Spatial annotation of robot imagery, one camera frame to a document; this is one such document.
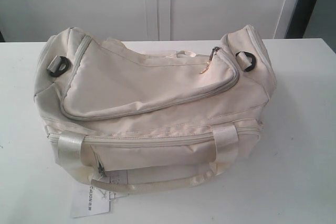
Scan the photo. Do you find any white paper hang tag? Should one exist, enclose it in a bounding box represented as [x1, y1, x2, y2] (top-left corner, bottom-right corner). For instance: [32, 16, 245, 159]
[70, 182, 128, 218]

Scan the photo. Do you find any cream fabric duffel bag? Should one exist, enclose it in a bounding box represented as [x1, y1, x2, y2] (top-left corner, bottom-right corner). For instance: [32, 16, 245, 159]
[34, 25, 276, 194]

